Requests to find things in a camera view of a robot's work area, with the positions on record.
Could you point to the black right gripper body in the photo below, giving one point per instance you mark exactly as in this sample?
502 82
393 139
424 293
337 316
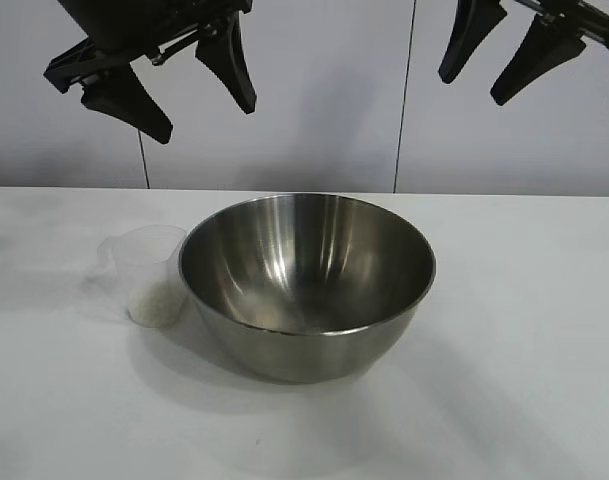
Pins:
589 22

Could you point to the stainless steel mixing bowl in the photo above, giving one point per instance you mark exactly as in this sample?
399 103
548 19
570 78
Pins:
309 280

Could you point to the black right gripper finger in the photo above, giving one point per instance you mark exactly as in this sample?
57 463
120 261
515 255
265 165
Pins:
541 55
474 30

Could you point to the white rice grains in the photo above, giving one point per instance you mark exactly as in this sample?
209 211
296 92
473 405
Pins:
151 307

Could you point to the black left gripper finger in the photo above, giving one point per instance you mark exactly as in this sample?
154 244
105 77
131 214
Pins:
231 65
129 102

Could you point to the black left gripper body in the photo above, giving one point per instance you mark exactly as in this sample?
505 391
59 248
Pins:
134 22

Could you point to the clear plastic measuring cup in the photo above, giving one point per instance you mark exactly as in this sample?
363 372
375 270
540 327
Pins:
144 255

